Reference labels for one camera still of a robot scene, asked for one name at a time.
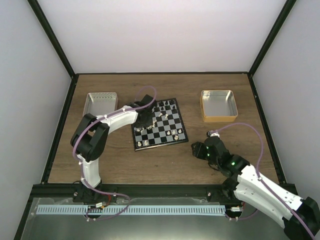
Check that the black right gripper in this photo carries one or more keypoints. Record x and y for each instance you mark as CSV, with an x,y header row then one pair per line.
x,y
198,152

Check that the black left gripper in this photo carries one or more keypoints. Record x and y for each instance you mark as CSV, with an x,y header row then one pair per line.
x,y
149,122

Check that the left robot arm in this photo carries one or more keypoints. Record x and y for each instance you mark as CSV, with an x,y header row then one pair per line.
x,y
90,137

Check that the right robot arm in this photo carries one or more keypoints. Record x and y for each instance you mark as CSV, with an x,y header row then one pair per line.
x,y
299,217

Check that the pile of white chess pieces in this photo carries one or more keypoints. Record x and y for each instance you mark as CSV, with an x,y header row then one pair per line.
x,y
146,127

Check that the row of black chess pieces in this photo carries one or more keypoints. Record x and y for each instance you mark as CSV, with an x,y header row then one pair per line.
x,y
167,106

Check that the black and silver chessboard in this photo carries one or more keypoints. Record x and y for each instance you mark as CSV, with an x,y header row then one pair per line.
x,y
157,136

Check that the yellow metal tin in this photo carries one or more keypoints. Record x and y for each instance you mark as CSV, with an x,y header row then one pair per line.
x,y
218,106

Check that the pink metal tin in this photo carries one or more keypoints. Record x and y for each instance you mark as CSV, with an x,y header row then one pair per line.
x,y
100,103

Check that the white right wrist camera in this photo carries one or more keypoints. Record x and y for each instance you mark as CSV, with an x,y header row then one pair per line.
x,y
213,133

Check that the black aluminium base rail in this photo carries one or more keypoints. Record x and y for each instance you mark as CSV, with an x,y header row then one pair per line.
x,y
79,193

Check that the light blue slotted cable duct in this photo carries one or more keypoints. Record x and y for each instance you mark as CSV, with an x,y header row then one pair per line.
x,y
133,210

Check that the black frame post left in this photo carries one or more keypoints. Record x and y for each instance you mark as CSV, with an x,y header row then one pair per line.
x,y
42,19

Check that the black frame post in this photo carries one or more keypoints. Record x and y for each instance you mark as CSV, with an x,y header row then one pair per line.
x,y
276,27
42,19

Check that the black frame post right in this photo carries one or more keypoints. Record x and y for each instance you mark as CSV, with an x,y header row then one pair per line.
x,y
276,27

